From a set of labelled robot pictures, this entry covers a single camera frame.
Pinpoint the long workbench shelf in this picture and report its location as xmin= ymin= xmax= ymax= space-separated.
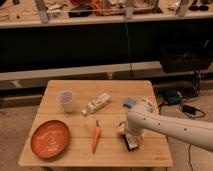
xmin=0 ymin=0 xmax=213 ymax=29

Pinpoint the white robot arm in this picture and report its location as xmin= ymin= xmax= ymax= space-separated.
xmin=118 ymin=98 xmax=213 ymax=152

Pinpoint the wooden table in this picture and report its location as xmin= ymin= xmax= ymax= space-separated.
xmin=19 ymin=80 xmax=173 ymax=168

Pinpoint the black box on floor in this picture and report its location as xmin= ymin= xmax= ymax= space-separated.
xmin=160 ymin=43 xmax=211 ymax=73

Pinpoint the translucent plastic cup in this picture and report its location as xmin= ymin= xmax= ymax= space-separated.
xmin=56 ymin=90 xmax=75 ymax=113

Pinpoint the blue sponge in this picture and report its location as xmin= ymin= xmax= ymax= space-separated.
xmin=123 ymin=97 xmax=136 ymax=108

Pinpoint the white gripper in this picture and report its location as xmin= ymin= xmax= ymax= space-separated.
xmin=117 ymin=122 xmax=141 ymax=144

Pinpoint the orange toy carrot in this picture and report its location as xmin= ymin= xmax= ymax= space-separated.
xmin=92 ymin=121 xmax=101 ymax=154

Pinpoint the orange ceramic plate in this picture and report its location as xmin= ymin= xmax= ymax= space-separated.
xmin=31 ymin=120 xmax=70 ymax=159

